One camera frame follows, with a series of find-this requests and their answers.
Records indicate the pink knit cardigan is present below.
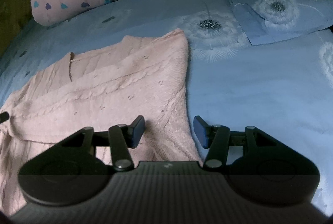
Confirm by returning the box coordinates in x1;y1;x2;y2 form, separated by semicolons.
1;29;200;215

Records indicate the blue dandelion bed sheet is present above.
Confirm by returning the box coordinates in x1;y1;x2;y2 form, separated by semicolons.
1;0;332;215

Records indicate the blue dandelion pillow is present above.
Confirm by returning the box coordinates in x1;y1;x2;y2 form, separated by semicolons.
195;0;333;46

